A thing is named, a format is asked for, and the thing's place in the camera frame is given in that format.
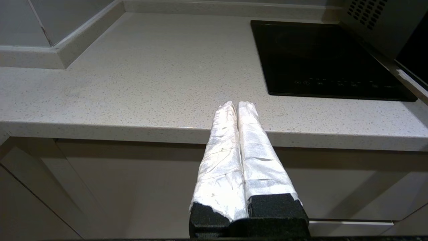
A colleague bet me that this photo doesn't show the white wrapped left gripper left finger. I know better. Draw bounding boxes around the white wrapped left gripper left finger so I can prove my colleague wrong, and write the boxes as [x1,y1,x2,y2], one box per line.
[189,101,248,239]

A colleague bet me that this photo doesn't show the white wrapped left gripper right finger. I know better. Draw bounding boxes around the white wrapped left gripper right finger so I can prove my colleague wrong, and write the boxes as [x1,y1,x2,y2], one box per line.
[237,101,310,235]

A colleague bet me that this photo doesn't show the dark glass microwave door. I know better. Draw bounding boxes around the dark glass microwave door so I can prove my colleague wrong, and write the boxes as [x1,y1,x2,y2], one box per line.
[395,12,428,104]

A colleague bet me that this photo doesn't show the silver microwave oven body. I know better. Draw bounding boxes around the silver microwave oven body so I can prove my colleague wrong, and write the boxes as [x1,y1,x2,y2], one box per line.
[339,0,428,62]

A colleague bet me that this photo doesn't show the beige cabinet drawer front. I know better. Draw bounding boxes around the beige cabinet drawer front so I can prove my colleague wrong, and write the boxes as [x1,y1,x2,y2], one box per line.
[308,204,428,236]
[55,138,214,240]
[267,147,428,221]

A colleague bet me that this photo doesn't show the black induction cooktop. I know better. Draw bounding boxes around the black induction cooktop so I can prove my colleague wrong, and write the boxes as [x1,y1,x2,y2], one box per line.
[251,20,418,102]

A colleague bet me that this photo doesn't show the beige corner cabinet panel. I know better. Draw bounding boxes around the beige corner cabinet panel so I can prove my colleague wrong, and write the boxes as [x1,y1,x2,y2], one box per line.
[0,136,91,241]

